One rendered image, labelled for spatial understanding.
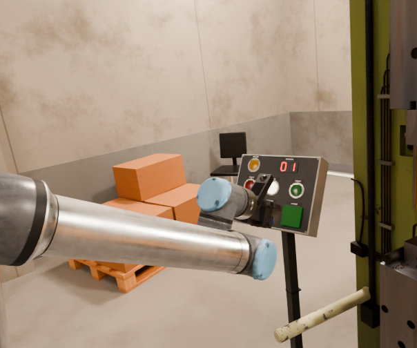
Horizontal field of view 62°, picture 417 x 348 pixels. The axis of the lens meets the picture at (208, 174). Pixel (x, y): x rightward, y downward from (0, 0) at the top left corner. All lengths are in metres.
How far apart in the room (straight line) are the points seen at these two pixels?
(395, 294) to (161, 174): 2.74
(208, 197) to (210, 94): 3.94
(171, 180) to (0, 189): 3.22
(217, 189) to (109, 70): 3.34
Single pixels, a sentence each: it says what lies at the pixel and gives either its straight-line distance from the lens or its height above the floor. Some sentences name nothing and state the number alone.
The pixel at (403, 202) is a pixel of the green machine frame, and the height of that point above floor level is 1.04.
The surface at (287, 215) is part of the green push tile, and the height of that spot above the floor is 1.01.
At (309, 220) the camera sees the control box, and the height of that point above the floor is 1.00.
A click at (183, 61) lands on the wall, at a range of 4.58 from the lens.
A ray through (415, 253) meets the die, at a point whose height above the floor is 0.96.
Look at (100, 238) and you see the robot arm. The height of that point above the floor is 1.30.
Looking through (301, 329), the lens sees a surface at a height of 0.63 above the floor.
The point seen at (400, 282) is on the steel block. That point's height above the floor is 0.88.
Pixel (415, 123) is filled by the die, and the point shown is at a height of 1.33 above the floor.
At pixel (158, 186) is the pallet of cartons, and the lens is 3.54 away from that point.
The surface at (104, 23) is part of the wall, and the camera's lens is 4.18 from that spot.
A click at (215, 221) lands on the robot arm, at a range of 0.87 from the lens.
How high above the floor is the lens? 1.50
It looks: 14 degrees down
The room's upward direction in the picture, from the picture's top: 8 degrees counter-clockwise
